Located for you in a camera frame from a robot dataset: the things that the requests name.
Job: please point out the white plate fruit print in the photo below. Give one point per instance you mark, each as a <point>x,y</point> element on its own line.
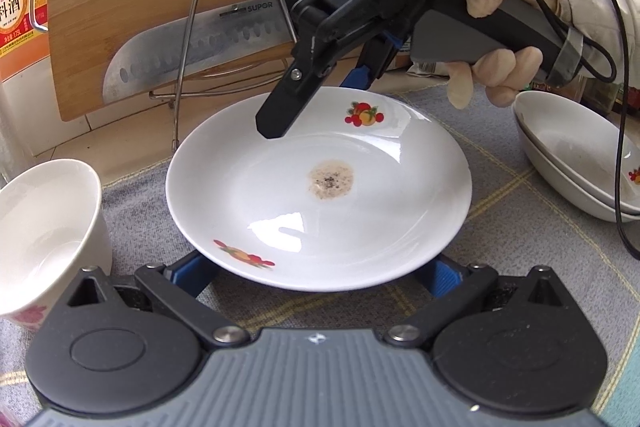
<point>560,189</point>

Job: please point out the white plate brown stain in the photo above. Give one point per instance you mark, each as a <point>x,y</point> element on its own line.
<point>375,187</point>

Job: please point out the white bowl pink flowers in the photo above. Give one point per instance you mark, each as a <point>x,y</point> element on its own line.
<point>50,232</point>

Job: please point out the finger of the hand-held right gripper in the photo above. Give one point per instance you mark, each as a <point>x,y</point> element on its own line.
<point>367,67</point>
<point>280,112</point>

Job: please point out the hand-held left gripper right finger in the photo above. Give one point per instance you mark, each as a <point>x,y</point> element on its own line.
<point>445,279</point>

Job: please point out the grey checked cloth mat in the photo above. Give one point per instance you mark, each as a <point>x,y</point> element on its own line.
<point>500,257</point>

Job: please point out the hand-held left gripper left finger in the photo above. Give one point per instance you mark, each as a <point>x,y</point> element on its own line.
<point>192,274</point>

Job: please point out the person's right hand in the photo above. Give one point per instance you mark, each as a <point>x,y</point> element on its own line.
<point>500,77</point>

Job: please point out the person's right forearm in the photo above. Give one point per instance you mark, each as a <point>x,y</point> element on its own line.
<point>610,7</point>

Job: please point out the white bowls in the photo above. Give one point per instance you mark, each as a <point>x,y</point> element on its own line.
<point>565,142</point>

